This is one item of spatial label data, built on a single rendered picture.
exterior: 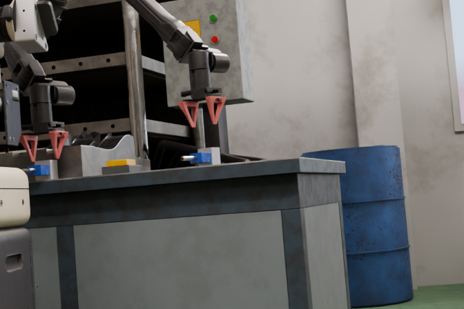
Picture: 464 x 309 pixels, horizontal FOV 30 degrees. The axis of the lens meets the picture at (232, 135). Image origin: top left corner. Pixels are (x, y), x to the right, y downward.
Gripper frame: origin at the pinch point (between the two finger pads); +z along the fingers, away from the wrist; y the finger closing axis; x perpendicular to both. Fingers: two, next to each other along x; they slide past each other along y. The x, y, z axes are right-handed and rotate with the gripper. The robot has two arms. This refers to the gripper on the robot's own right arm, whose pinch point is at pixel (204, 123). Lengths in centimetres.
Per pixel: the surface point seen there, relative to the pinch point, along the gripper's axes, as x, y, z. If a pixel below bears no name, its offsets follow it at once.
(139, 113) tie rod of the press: -44, 66, -12
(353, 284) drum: -265, 117, 79
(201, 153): 4.7, -2.1, 8.7
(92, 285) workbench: 22, 25, 42
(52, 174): 28.9, 30.8, 10.8
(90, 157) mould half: 16.0, 29.0, 6.7
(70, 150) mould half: 22.4, 29.9, 4.6
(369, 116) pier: -340, 136, -26
